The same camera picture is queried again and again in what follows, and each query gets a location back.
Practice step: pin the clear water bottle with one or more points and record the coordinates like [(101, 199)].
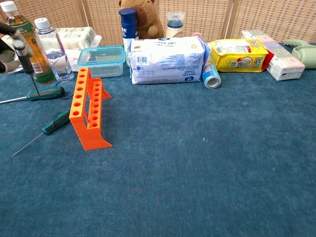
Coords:
[(56, 61)]

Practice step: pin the brown capybara plush toy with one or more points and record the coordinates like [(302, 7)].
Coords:
[(148, 17)]

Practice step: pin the pastel tissue pack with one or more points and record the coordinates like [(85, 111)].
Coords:
[(284, 61)]

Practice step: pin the white toilet paper pack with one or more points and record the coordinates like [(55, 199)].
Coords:
[(74, 37)]

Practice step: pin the red yellow snack box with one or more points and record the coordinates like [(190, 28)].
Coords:
[(269, 60)]

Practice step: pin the green lint roller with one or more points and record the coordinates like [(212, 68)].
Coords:
[(304, 53)]

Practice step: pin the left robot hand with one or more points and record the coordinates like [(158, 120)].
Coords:
[(7, 51)]

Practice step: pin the orange tool rack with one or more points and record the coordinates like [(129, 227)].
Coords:
[(91, 138)]

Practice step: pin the black metal precision screwdriver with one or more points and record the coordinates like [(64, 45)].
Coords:
[(26, 63)]

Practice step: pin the white wet wipes pack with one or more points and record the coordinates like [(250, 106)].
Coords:
[(168, 59)]

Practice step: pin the blue felt table cover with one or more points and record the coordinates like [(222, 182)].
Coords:
[(172, 160)]

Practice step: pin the white clear-capped sauce bottle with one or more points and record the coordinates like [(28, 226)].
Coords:
[(174, 30)]

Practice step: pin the blue white spray can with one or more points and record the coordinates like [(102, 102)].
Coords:
[(128, 27)]

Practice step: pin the clear blue-lidded food container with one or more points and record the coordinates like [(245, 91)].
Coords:
[(101, 59)]

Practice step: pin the wicker folding screen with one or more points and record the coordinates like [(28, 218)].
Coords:
[(271, 17)]

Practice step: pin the blue plastic wrap roll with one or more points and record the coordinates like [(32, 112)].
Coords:
[(209, 74)]

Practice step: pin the green tea bottle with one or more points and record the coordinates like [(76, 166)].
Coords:
[(39, 61)]

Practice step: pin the yellow snack bag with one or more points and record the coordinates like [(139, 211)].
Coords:
[(237, 56)]

